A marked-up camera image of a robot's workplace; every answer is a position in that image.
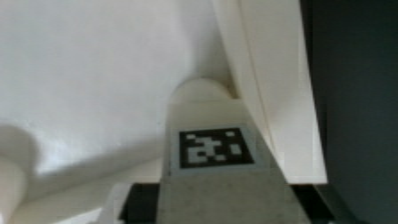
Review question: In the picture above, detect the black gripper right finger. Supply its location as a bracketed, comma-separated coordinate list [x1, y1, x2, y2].
[290, 183, 361, 224]

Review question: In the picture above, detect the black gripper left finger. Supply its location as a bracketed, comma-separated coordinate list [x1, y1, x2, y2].
[100, 183, 160, 224]

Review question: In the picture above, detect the white leg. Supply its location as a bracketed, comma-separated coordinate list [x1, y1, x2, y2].
[156, 78, 311, 224]

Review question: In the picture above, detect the white square tabletop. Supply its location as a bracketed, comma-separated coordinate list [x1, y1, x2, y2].
[0, 0, 327, 224]

